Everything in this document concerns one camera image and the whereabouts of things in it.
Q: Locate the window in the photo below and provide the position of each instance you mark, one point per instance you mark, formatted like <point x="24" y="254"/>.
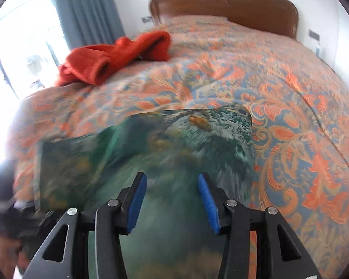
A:
<point x="20" y="40"/>

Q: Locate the orange knit sweater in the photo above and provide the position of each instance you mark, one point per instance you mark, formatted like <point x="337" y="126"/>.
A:
<point x="90" y="61"/>

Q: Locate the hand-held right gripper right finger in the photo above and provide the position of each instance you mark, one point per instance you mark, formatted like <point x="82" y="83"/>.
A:
<point x="209" y="202"/>

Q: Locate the floral orange bedspread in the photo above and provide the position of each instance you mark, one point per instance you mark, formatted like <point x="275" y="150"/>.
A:
<point x="293" y="107"/>

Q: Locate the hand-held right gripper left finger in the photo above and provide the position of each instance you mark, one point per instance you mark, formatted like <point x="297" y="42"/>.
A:
<point x="137" y="202"/>

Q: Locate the green printed garment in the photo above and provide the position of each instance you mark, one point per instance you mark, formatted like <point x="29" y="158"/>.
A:
<point x="192" y="145"/>

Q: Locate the white wall plug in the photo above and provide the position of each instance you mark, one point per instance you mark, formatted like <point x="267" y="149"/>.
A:
<point x="318" y="49"/>

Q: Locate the person's left forearm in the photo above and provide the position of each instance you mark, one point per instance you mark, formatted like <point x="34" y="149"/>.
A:
<point x="5" y="252"/>

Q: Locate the blue curtain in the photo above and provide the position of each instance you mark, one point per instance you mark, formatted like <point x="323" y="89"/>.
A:
<point x="87" y="8"/>

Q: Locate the grey wall socket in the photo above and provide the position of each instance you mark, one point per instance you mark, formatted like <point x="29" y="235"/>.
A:
<point x="314" y="34"/>
<point x="146" y="19"/>

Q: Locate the wooden headboard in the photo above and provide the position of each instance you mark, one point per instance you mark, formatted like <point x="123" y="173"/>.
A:
<point x="221" y="5"/>

